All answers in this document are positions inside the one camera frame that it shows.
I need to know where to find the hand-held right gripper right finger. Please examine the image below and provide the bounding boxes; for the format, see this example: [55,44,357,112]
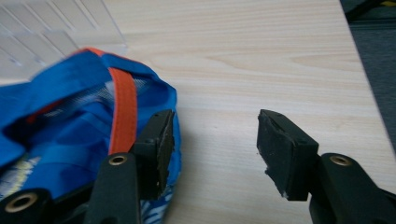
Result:
[256,108,396,224]

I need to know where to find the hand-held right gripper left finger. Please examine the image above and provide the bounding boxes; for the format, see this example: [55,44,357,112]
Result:
[83,108,176,224]

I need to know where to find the blue bag with orange strap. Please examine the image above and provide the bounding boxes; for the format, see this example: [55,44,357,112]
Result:
[0,47,182,224]

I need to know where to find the dark cable with yellow tag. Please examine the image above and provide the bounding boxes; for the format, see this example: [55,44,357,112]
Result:
[344,0,396,22]

